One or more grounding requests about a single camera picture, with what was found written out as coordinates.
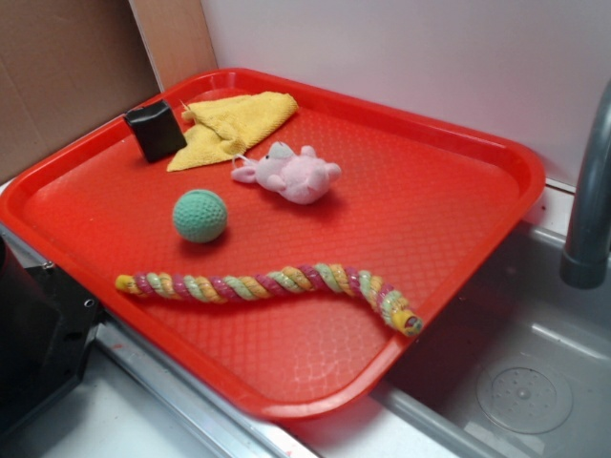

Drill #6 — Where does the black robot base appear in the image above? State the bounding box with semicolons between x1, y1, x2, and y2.
1;241;100;437

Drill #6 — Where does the red plastic tray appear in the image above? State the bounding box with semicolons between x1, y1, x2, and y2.
1;69;545;421

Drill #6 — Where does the pink plush toy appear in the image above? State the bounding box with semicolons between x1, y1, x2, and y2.
230;142;342;205

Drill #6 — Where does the green dimpled ball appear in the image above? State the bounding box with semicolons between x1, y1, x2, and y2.
172;189;228;243

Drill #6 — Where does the yellow cloth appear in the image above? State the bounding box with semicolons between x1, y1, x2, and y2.
166;92;299;173

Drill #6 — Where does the black block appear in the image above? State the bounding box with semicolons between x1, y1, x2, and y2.
123;99;187;163

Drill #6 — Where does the grey toy sink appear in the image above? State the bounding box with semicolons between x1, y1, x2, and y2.
1;181;610;457

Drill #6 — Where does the grey faucet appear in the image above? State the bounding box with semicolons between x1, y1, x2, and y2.
560;87;610;289

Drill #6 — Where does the brown cardboard panel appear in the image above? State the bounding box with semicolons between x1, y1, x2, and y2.
1;1;217;182

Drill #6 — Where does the multicolored twisted rope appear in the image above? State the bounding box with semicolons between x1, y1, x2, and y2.
115;263;425;339

